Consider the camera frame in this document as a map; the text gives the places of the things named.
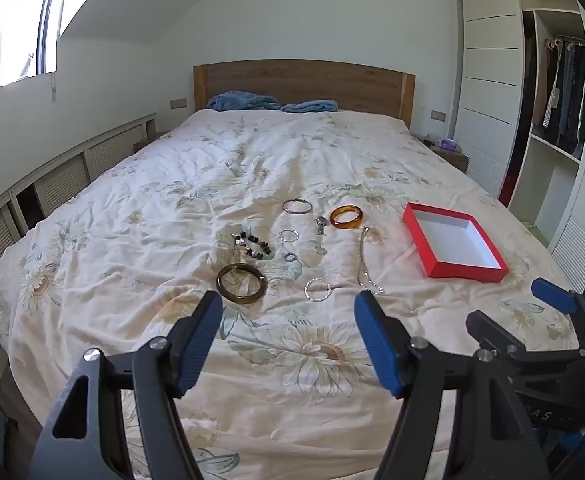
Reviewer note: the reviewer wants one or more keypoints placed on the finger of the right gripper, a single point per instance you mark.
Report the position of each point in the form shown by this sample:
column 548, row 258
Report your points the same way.
column 491, row 336
column 565, row 301

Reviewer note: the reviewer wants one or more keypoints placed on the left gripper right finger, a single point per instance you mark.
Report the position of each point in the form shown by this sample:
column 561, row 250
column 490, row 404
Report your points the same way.
column 492, row 436

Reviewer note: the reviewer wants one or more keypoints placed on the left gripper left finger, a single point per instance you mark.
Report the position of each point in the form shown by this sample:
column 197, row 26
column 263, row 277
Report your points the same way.
column 84, row 436

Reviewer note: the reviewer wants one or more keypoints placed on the red white jewelry box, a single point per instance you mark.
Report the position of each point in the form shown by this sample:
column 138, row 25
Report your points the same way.
column 452, row 244

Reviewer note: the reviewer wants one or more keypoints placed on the amber orange bangle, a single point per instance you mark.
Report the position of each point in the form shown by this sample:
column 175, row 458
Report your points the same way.
column 346, row 217

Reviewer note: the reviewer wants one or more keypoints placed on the thin silver bangle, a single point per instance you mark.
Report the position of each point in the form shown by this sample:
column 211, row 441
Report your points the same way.
column 297, row 206

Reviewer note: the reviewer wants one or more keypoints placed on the dark brown bangle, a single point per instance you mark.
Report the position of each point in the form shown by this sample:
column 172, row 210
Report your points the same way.
column 241, row 283

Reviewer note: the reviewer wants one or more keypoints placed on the wooden nightstand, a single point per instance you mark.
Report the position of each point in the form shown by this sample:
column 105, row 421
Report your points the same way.
column 457, row 159

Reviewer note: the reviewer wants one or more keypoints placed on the purple tissue box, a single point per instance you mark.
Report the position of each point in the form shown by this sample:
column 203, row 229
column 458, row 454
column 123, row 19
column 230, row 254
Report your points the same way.
column 448, row 145

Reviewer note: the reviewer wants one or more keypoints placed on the floral cream bed duvet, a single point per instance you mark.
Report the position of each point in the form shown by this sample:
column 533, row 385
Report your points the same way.
column 288, row 390

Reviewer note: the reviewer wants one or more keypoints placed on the low white radiator cabinet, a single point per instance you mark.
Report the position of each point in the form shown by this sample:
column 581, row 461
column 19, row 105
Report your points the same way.
column 37, row 195

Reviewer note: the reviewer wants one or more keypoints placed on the hanging clothes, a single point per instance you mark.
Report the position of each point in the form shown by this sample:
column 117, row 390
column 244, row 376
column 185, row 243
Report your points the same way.
column 562, row 117

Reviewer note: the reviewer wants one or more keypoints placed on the white wardrobe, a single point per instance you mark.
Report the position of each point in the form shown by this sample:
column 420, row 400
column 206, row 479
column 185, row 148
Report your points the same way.
column 498, row 103

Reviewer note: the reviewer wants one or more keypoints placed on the wooden headboard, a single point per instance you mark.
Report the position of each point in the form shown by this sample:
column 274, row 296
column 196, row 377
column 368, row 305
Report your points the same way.
column 362, row 88

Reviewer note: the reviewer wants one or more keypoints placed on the blue pillow right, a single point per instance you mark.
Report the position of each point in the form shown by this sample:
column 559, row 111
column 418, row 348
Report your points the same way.
column 310, row 107

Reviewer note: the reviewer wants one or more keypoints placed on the blue pillow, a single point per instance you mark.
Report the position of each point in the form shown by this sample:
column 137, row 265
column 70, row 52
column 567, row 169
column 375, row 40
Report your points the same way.
column 242, row 100
column 310, row 107

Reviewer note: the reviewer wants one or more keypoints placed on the blue pillow left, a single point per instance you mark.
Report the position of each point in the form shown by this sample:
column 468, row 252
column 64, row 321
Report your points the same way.
column 242, row 100

